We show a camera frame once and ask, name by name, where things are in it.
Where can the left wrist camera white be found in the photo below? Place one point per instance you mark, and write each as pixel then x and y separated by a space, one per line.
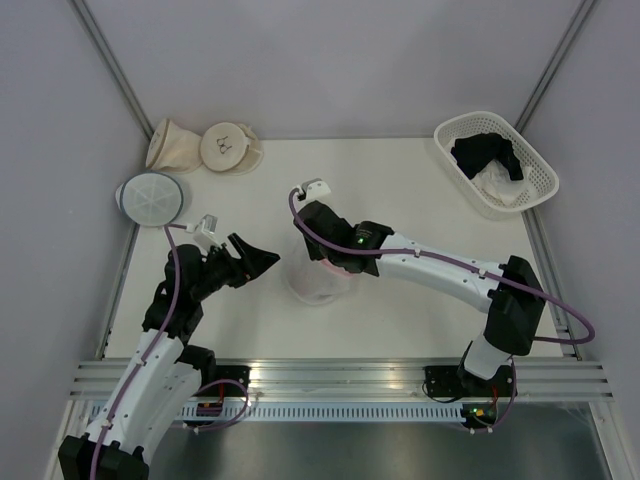
pixel 203 232

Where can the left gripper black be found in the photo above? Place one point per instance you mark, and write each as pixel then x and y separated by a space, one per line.
pixel 252 262

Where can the white slotted cable duct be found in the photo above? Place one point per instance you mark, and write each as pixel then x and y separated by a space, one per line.
pixel 331 412

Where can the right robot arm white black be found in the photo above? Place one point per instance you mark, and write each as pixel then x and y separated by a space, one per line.
pixel 507 293

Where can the left aluminium frame post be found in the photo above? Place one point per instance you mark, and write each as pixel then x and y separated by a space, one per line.
pixel 105 53

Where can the grey-trimmed mesh laundry bag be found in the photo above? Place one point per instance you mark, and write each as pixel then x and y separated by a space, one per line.
pixel 153 199

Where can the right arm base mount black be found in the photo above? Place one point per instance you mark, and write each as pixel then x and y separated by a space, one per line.
pixel 447 383

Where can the beige laundry bag bra logo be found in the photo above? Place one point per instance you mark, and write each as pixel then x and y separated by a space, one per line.
pixel 230 149

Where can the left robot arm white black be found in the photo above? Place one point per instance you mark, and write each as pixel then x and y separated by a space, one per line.
pixel 166 370

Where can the pink-trimmed mesh laundry bag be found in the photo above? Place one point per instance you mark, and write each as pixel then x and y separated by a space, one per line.
pixel 314 282

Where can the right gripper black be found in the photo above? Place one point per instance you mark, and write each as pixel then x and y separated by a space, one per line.
pixel 315 253

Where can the white perforated plastic basket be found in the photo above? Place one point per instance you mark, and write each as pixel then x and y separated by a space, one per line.
pixel 544 178

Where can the aluminium frame post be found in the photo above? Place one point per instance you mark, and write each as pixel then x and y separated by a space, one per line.
pixel 567 41
pixel 105 53

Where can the beige laundry bag left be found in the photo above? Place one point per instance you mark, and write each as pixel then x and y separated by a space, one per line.
pixel 173 149

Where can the aluminium mounting rail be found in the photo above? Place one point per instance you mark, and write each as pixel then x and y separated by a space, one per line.
pixel 538 379

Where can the white garment in basket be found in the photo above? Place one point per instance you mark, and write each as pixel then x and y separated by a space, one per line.
pixel 494 180

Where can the black garment in basket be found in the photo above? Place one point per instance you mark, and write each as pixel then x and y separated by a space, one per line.
pixel 474 153

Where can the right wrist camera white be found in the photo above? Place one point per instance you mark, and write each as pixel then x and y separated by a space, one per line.
pixel 313 190

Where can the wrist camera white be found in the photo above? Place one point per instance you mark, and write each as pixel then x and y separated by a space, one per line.
pixel 203 232
pixel 313 190

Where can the right aluminium frame post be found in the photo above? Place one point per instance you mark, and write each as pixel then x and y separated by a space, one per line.
pixel 567 41

